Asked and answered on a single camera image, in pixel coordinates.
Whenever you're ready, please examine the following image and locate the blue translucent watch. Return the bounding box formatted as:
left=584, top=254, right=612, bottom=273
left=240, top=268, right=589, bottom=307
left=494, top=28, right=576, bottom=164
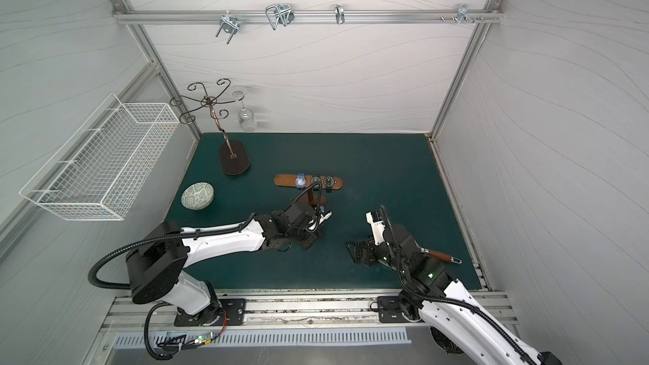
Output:
left=295, top=172, right=307, bottom=189

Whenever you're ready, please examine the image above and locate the slim black analog watch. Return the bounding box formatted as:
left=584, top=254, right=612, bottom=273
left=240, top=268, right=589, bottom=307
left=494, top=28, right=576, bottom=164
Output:
left=310, top=175, right=324, bottom=190
left=322, top=176, right=336, bottom=192

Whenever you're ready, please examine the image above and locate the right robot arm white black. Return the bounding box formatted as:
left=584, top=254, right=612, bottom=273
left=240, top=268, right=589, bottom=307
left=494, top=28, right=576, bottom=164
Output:
left=347, top=206, right=561, bottom=364

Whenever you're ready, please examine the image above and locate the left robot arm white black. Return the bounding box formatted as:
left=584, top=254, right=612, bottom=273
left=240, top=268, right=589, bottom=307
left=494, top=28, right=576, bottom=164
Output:
left=126, top=200, right=332, bottom=325

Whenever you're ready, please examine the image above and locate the green table mat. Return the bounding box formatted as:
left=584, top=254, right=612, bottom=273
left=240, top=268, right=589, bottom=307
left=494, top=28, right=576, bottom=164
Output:
left=166, top=133, right=481, bottom=290

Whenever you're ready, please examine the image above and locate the green patterned ceramic bowl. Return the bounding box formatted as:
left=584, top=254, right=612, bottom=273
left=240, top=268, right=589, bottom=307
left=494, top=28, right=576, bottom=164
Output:
left=181, top=182, right=215, bottom=211

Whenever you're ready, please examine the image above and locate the hanging clear wine glass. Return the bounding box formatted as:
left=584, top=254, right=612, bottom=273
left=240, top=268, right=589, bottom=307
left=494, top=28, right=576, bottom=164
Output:
left=233, top=91, right=258, bottom=133

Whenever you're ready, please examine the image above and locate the metal scraper with wooden handle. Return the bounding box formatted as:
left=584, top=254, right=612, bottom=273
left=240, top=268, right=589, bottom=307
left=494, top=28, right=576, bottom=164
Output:
left=421, top=248, right=462, bottom=265

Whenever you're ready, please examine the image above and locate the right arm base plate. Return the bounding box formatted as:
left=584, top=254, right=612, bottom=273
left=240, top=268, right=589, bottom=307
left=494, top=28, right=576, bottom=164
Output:
left=370, top=296, right=422, bottom=324

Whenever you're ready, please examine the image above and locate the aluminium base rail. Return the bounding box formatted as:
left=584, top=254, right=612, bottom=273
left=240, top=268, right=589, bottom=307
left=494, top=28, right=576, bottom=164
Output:
left=100, top=289, right=520, bottom=336

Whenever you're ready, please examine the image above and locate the black wire glass holder stand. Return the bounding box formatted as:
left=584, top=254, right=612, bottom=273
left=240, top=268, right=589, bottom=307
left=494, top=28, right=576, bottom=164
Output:
left=169, top=78, right=251, bottom=177

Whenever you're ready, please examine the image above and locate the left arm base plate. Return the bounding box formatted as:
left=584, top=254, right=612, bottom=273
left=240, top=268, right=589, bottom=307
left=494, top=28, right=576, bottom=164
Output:
left=173, top=298, right=247, bottom=327

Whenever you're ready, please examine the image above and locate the white slotted cable duct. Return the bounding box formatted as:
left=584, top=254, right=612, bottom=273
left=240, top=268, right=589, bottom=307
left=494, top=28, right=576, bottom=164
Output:
left=112, top=328, right=412, bottom=350

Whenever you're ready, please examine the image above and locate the right black corrugated cable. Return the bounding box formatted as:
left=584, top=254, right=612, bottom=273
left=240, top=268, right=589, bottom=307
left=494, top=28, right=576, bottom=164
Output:
left=379, top=204, right=538, bottom=365

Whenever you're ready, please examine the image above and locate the black corrugated cable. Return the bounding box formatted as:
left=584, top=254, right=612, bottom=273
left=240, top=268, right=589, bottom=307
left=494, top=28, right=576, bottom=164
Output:
left=379, top=204, right=538, bottom=365
left=87, top=181, right=326, bottom=361

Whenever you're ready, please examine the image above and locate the left black corrugated cable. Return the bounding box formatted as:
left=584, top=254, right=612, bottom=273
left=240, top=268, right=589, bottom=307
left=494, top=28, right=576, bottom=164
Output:
left=87, top=181, right=326, bottom=361

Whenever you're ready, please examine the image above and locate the white wire basket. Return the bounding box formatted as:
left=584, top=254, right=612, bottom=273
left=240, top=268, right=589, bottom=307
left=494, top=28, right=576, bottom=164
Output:
left=19, top=94, right=179, bottom=221

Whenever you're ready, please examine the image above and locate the metal clamp bracket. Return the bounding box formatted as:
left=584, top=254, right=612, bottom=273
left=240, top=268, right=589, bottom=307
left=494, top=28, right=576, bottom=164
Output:
left=439, top=4, right=484, bottom=25
left=215, top=12, right=240, bottom=45
left=265, top=3, right=295, bottom=30
left=334, top=4, right=345, bottom=25

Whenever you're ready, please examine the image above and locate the aluminium crossbar rail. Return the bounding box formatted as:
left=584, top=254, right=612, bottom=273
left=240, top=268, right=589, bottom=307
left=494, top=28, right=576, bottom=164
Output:
left=113, top=2, right=505, bottom=26

